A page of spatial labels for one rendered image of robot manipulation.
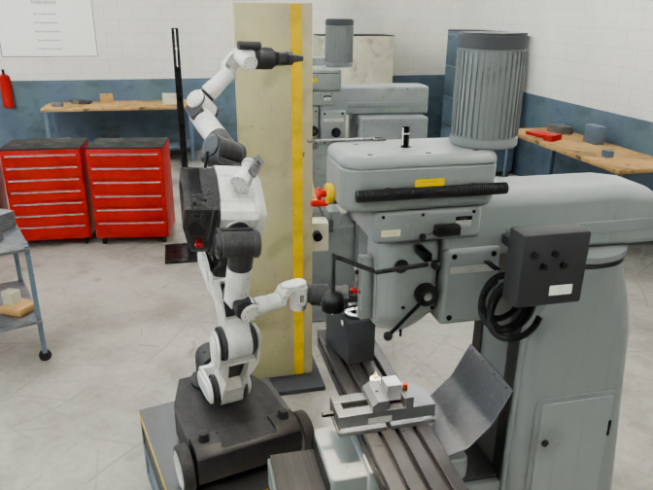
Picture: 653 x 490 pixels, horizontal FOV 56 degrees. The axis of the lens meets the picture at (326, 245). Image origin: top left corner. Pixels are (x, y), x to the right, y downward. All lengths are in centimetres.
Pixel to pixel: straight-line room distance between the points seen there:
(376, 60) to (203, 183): 826
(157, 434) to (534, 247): 205
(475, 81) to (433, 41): 978
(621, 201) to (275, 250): 216
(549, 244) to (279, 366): 265
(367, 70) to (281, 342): 696
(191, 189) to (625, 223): 145
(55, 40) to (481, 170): 949
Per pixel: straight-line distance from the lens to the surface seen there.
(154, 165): 634
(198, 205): 218
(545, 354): 213
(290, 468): 235
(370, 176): 171
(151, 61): 1074
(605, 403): 237
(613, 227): 217
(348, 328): 244
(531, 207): 197
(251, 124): 350
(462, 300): 197
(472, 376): 236
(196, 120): 254
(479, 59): 184
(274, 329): 394
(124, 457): 368
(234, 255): 211
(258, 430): 276
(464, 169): 181
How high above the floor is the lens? 226
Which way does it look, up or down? 21 degrees down
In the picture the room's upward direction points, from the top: 1 degrees clockwise
